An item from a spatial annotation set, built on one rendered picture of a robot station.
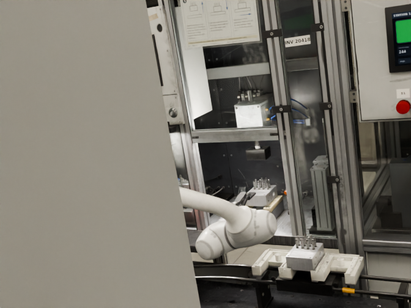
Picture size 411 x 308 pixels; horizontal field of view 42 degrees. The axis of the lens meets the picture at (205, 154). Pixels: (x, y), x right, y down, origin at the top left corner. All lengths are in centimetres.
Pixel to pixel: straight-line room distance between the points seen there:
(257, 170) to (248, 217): 81
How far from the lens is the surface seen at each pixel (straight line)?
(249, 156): 224
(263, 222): 175
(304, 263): 189
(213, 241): 182
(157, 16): 210
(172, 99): 212
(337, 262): 197
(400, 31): 177
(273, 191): 228
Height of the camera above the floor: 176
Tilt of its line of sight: 14 degrees down
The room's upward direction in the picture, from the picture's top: 9 degrees counter-clockwise
